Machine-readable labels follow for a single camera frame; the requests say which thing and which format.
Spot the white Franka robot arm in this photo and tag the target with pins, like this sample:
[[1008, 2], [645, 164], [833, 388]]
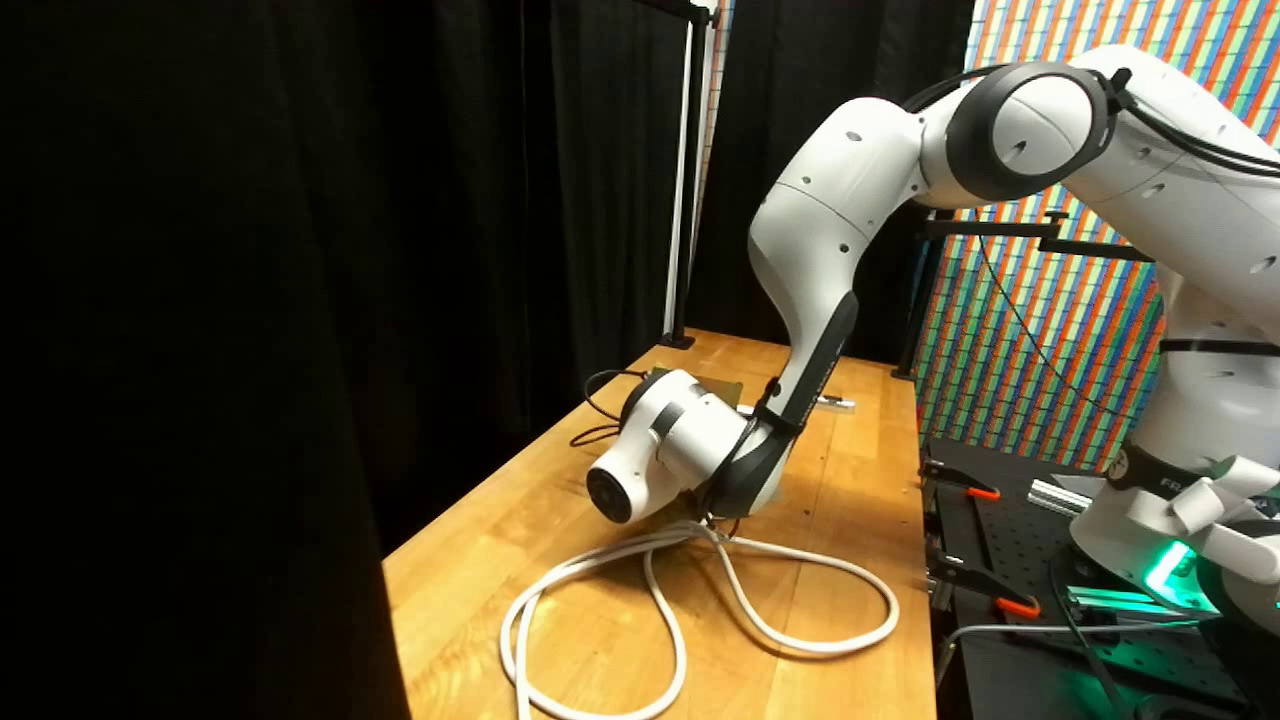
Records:
[[825, 187]]

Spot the silver metal latch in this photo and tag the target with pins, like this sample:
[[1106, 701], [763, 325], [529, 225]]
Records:
[[838, 403]]

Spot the white pole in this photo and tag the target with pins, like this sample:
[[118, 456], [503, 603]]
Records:
[[683, 161]]

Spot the black curtain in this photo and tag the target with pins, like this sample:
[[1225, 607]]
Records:
[[267, 266]]

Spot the silver metal block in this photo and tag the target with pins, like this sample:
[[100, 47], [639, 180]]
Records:
[[1062, 496]]

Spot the black breadboard table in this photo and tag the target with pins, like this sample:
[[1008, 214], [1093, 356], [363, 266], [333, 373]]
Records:
[[1012, 683]]

